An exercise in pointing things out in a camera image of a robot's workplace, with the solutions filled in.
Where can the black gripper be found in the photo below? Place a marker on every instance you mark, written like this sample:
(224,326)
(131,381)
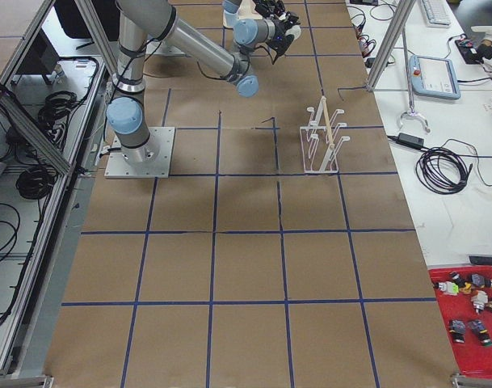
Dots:
(267,6)
(282,29)

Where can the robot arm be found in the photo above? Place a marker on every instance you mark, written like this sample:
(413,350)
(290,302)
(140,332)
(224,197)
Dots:
(144,22)
(232,18)

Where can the teach pendant tablet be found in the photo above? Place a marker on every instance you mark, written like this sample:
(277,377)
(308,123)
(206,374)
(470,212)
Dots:
(433,77)

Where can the red parts tray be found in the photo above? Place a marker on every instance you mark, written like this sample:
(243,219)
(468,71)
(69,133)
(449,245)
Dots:
(464,295)

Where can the white wire cup rack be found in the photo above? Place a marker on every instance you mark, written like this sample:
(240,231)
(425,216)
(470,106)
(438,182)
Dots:
(320,139)

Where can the aluminium frame post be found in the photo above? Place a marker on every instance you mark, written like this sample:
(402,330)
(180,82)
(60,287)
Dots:
(386,47)

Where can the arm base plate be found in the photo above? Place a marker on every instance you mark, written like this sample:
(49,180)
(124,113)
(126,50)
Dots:
(151,160)

